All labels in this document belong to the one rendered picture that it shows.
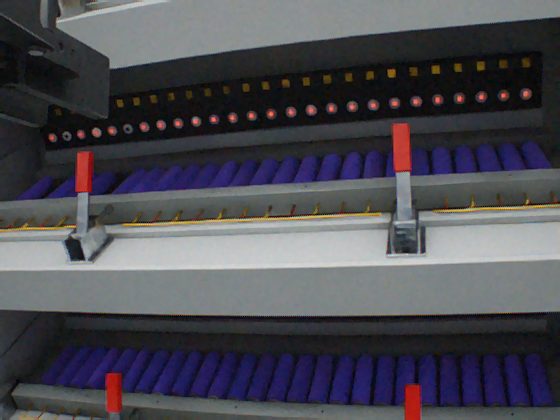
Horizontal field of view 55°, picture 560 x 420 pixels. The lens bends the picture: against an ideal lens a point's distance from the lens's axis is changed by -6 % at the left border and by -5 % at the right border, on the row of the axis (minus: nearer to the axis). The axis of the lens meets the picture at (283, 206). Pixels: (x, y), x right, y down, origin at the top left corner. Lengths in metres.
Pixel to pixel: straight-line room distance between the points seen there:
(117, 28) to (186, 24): 0.06
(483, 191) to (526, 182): 0.03
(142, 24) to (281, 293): 0.23
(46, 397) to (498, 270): 0.47
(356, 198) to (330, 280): 0.08
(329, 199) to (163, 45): 0.18
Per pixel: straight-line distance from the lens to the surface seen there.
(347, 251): 0.41
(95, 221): 0.50
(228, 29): 0.42
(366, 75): 0.54
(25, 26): 0.18
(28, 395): 0.66
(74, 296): 0.51
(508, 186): 0.45
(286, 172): 0.51
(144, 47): 0.45
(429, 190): 0.45
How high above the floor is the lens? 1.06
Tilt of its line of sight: 7 degrees down
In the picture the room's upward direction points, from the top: 5 degrees counter-clockwise
